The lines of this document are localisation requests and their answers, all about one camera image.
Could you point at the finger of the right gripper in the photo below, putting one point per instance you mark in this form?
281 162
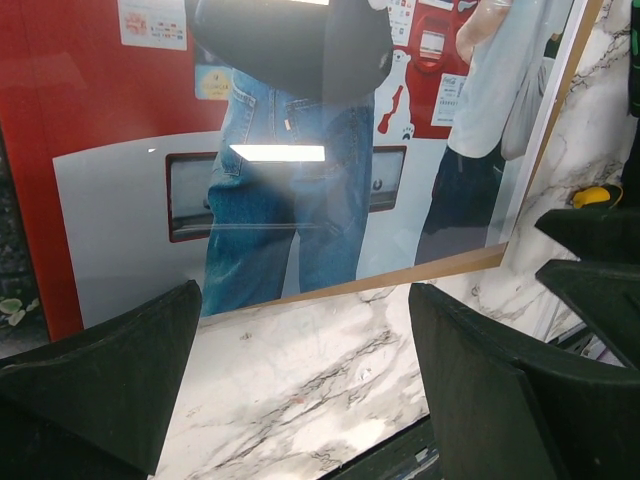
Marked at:
606 298
610 235

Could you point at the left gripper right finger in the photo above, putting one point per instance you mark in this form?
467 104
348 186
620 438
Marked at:
505 405

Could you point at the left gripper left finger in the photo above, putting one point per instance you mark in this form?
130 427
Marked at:
98 404

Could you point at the brown frame backing board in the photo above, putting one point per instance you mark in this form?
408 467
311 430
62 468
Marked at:
550 125

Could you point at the printed photo of couple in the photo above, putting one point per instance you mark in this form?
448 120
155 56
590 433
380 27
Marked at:
111 115

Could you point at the black plastic toolbox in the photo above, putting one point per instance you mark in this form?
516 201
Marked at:
630 173

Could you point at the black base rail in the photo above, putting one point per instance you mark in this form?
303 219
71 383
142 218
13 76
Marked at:
408 454

